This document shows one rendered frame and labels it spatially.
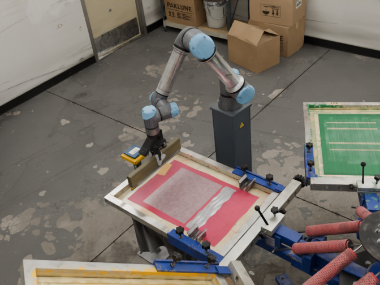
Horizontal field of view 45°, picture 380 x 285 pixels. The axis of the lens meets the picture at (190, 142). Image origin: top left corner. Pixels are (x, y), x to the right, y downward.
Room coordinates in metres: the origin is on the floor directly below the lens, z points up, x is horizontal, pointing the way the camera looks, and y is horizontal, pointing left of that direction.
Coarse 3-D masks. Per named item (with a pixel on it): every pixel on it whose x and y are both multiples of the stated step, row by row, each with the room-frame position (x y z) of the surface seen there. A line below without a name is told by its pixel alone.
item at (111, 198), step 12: (192, 156) 2.14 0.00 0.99; (216, 168) 2.02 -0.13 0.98; (228, 168) 1.99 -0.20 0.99; (120, 192) 1.92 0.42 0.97; (276, 192) 1.74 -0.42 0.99; (120, 204) 1.80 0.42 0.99; (264, 204) 1.67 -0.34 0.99; (132, 216) 1.72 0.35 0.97; (144, 216) 1.69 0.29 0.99; (252, 216) 1.59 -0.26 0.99; (156, 228) 1.60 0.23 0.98; (168, 228) 1.58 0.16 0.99; (240, 228) 1.52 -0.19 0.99; (228, 240) 1.46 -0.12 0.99; (228, 252) 1.40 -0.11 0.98
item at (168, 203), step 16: (144, 192) 1.91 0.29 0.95; (160, 192) 1.90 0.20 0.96; (176, 192) 1.88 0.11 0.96; (160, 208) 1.77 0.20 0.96; (176, 208) 1.75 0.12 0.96; (192, 208) 1.74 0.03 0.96; (176, 224) 1.64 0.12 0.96; (208, 224) 1.61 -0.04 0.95; (224, 224) 1.59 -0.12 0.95; (208, 240) 1.50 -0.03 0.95
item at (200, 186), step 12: (180, 168) 2.08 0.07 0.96; (192, 168) 2.07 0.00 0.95; (168, 180) 1.99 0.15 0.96; (180, 180) 1.97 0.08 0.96; (192, 180) 1.96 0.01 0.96; (204, 180) 1.95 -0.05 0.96; (216, 180) 1.93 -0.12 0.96; (192, 192) 1.86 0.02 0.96; (204, 192) 1.85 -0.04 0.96; (216, 192) 1.84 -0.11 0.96; (240, 192) 1.81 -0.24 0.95; (228, 204) 1.73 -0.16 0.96; (240, 204) 1.72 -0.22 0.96; (252, 204) 1.71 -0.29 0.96; (240, 216) 1.64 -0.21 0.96
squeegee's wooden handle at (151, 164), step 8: (168, 144) 2.08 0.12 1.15; (176, 144) 2.10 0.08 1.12; (168, 152) 2.04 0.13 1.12; (152, 160) 1.96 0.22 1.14; (144, 168) 1.91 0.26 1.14; (152, 168) 1.95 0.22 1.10; (128, 176) 1.84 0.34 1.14; (136, 176) 1.86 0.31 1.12; (144, 176) 1.90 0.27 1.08; (136, 184) 1.85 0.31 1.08
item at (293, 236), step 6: (282, 228) 1.44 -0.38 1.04; (288, 228) 1.44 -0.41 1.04; (276, 234) 1.42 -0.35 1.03; (282, 234) 1.41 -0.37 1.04; (288, 234) 1.40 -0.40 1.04; (294, 234) 1.40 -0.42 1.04; (300, 234) 1.40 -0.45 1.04; (282, 240) 1.40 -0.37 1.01; (288, 240) 1.38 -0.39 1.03; (294, 240) 1.36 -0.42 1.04
